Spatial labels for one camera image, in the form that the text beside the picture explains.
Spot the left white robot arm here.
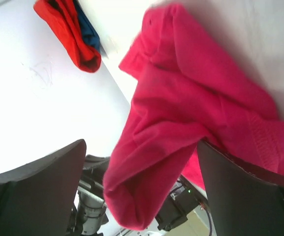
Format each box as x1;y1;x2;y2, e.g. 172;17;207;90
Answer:
65;155;110;236

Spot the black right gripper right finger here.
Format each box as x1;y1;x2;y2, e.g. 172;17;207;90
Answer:
197;140;284;236

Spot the folded blue t shirt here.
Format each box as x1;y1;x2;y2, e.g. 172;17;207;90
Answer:
73;0;100;53

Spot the folded red t shirt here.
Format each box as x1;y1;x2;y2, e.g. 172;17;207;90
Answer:
33;0;101;73

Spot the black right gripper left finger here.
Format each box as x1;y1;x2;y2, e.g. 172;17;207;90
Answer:
0;139;86;236

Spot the crimson pink t shirt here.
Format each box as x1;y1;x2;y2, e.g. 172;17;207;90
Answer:
103;2;284;230

